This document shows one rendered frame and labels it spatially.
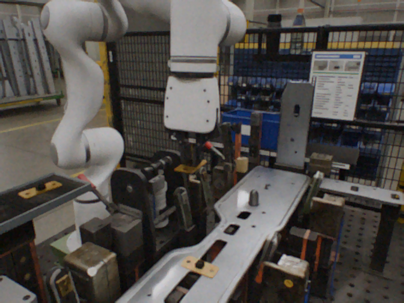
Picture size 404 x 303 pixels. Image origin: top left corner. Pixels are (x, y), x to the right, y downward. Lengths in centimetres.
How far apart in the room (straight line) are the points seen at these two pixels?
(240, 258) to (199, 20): 52
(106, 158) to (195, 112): 56
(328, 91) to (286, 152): 37
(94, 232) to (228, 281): 30
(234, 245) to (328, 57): 99
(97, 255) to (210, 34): 47
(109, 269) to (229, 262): 27
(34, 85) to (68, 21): 777
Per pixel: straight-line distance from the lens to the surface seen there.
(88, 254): 68
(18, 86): 869
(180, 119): 58
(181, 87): 57
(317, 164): 128
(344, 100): 152
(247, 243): 81
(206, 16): 55
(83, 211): 113
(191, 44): 55
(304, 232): 91
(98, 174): 110
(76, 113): 99
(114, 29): 96
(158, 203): 88
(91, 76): 95
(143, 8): 68
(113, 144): 106
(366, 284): 127
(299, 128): 128
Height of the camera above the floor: 147
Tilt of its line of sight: 20 degrees down
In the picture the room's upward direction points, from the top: straight up
